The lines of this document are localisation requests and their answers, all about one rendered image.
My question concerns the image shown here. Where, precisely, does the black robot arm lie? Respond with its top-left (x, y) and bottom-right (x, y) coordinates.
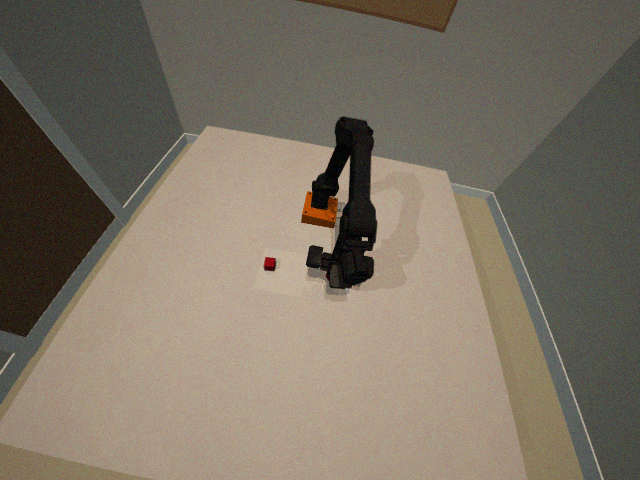
top-left (311, 117), bottom-right (378, 289)

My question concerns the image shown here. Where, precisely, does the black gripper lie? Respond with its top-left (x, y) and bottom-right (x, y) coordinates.
top-left (306, 245), bottom-right (374, 279)

